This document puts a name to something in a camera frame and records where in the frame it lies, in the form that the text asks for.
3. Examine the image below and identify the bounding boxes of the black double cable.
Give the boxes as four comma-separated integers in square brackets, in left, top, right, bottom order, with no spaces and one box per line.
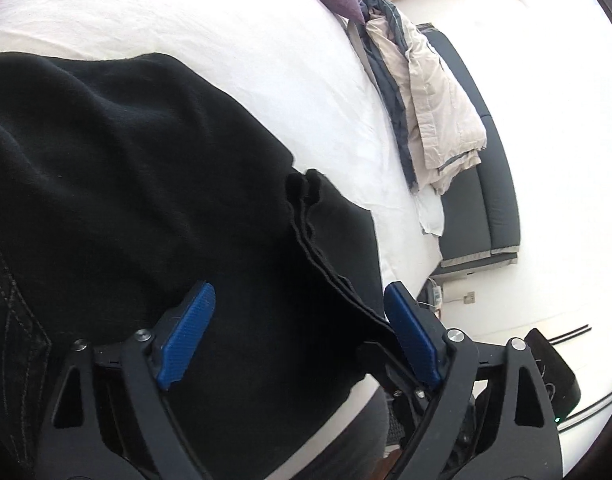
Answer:
[550,326,593,343]

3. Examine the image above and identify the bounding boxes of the white charger cable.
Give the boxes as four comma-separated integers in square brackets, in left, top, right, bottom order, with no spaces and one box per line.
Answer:
[417,296,466,311]

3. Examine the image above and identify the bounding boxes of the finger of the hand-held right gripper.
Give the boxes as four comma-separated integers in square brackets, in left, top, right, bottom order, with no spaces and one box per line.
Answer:
[356,341,435,427]

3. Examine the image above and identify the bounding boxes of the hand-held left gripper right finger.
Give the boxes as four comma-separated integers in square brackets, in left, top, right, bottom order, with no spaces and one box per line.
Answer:
[384,282,565,480]

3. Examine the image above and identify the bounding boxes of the grey padded headboard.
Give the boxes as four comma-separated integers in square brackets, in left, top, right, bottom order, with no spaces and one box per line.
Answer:
[416,22,521,277]

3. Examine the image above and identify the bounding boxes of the beige and blue duvet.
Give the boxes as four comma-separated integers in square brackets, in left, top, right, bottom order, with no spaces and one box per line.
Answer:
[358,0,488,196]

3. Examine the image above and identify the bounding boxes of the white folded cloth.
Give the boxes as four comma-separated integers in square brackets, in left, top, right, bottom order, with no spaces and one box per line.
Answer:
[415,187,445,237]

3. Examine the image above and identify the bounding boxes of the white bed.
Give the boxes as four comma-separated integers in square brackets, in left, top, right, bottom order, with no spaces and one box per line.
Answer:
[0,0,444,480]

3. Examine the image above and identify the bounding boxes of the black denim pants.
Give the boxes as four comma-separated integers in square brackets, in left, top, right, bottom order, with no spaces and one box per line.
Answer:
[0,51,398,480]

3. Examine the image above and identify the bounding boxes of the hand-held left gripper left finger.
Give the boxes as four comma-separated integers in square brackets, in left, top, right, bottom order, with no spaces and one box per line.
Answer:
[36,282,217,480]

